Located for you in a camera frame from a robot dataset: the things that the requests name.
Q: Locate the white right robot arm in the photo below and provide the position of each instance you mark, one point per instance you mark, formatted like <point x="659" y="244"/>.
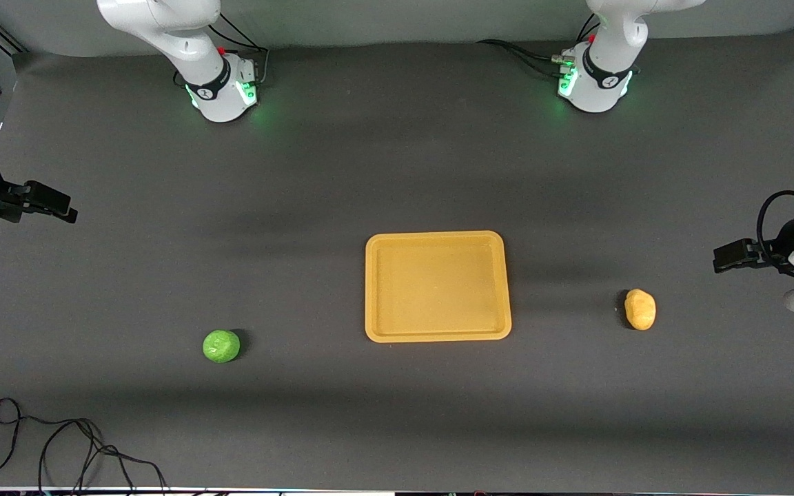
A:
<point x="190" y="41"/>

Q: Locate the yellow plastic tray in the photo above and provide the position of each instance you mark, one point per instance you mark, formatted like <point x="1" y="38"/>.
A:
<point x="438" y="289"/>

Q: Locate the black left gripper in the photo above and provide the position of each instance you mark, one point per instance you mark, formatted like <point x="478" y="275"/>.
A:
<point x="777" y="249"/>

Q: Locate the green apple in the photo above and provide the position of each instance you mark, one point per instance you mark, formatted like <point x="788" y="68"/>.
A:
<point x="221" y="346"/>

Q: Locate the yellow potato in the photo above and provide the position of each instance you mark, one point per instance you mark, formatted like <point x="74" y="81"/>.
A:
<point x="640" y="309"/>

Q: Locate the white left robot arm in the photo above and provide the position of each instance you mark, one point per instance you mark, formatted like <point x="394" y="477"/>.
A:
<point x="604" y="76"/>

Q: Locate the aluminium frame rail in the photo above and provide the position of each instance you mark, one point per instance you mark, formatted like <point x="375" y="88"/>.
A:
<point x="7" y="38"/>

